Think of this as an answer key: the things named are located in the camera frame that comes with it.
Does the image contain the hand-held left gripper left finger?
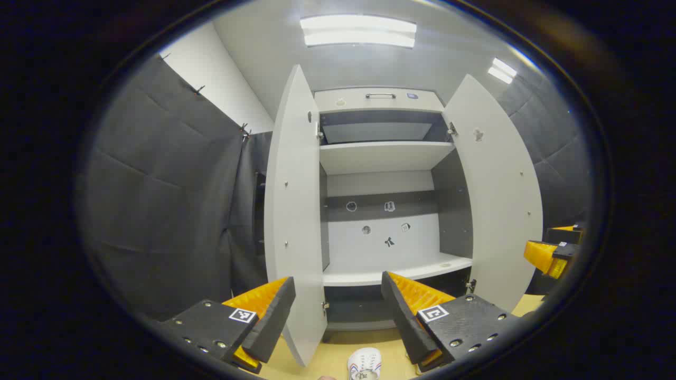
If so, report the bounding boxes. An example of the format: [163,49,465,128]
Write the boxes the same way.
[158,276,296,374]

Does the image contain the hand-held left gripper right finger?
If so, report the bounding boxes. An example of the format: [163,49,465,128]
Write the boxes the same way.
[381,271,521,373]

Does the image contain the white canvas shoe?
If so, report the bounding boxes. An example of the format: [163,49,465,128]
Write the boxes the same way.
[347,347,382,380]

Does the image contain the white grey shoe cabinet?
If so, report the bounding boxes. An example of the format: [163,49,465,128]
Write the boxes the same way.
[312,87,475,344]

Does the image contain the small ceiling light panel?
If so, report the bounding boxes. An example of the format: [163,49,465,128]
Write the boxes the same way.
[487,57,518,85]

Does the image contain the large ceiling light panel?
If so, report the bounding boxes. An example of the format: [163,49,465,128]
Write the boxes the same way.
[300,15,418,49]

